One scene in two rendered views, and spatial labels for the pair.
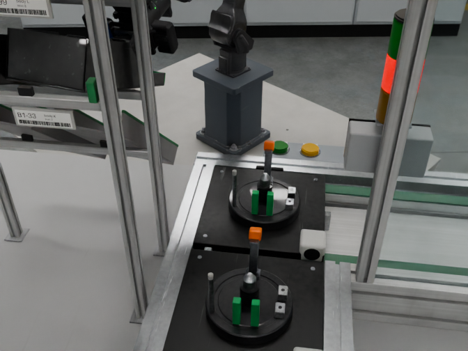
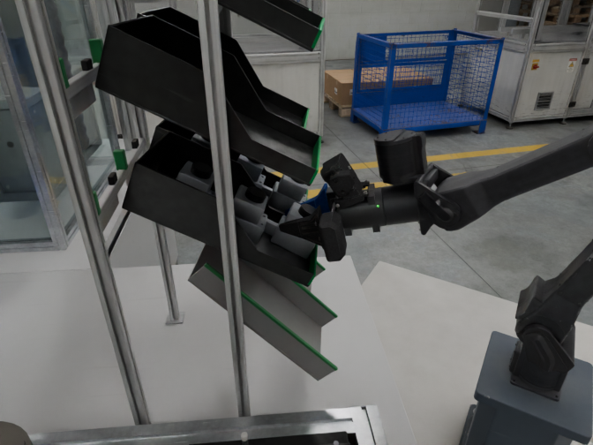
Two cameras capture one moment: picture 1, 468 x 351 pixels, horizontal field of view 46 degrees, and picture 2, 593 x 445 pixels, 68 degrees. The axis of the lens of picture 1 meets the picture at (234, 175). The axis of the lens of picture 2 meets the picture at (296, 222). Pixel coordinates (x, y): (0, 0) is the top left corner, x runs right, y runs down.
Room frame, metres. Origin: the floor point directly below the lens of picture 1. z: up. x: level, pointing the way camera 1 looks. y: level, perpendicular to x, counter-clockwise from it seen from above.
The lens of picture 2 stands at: (0.79, -0.36, 1.59)
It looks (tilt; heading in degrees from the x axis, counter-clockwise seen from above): 30 degrees down; 77
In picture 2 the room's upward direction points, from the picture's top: straight up
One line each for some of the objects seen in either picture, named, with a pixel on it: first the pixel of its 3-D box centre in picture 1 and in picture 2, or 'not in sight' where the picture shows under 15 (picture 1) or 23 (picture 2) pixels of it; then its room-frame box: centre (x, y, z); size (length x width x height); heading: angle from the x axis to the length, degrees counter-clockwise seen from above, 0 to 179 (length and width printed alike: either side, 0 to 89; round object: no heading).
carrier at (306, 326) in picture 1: (249, 290); not in sight; (0.58, -0.02, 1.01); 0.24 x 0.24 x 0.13; 82
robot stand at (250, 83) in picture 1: (232, 104); (519, 420); (1.24, 0.00, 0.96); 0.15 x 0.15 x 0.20; 46
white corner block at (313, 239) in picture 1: (312, 245); not in sight; (0.72, -0.14, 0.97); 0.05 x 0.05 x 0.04; 82
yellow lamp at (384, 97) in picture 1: (395, 104); not in sight; (0.69, -0.23, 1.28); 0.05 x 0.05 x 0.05
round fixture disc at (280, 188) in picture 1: (264, 202); not in sight; (0.83, -0.06, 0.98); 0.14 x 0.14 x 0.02
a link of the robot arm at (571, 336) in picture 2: (232, 36); (550, 333); (1.23, 0.00, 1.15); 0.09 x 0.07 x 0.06; 47
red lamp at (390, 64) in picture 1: (402, 72); not in sight; (0.69, -0.23, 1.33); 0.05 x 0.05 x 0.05
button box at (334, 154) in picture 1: (308, 161); not in sight; (1.03, -0.17, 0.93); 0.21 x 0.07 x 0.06; 82
